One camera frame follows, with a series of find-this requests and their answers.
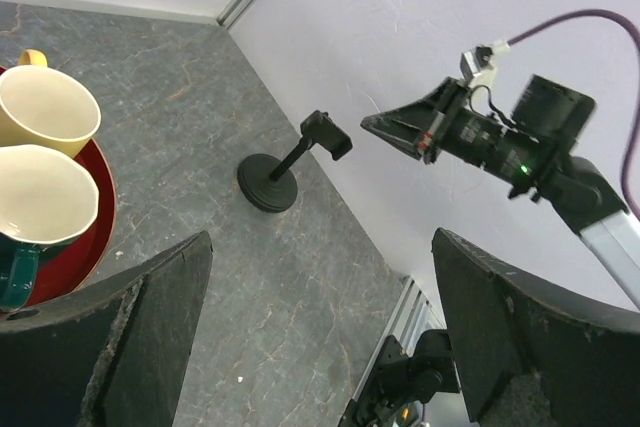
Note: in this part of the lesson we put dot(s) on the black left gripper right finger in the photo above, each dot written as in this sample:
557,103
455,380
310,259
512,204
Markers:
529,352

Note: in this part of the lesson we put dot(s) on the aluminium front frame rail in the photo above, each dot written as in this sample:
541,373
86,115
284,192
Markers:
411,316

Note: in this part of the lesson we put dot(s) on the red round tray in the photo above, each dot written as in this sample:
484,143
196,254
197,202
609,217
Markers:
101,214

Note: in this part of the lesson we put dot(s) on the black phone stand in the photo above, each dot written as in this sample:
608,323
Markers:
268,183

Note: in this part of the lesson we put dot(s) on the yellow mug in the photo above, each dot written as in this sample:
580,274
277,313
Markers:
44,106

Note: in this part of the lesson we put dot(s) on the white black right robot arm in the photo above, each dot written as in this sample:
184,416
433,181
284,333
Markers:
594,212

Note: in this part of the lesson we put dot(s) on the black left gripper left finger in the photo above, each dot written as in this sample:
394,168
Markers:
112,354

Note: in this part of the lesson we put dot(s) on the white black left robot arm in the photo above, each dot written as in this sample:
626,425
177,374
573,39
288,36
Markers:
400,382

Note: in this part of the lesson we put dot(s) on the green mug cream inside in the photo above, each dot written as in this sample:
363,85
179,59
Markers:
48,200

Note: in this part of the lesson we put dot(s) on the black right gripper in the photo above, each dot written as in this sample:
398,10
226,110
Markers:
521,149

